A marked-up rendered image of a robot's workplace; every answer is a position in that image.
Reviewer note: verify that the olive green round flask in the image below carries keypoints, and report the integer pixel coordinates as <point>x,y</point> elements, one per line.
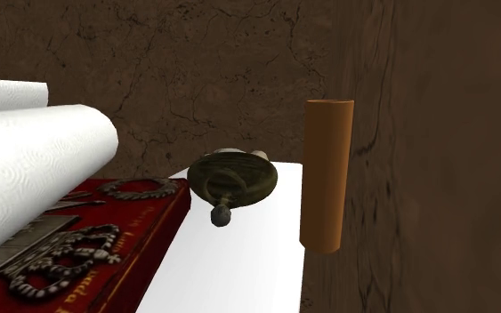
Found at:
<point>241,177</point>

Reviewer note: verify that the brown cardboard tube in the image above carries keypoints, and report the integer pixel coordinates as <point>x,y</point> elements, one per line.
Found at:
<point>326,173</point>

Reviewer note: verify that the red ornate book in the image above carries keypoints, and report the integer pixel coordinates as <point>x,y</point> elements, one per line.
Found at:
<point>115,234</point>

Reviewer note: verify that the white paper towel roll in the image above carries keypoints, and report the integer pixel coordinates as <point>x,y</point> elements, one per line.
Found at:
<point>29,160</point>

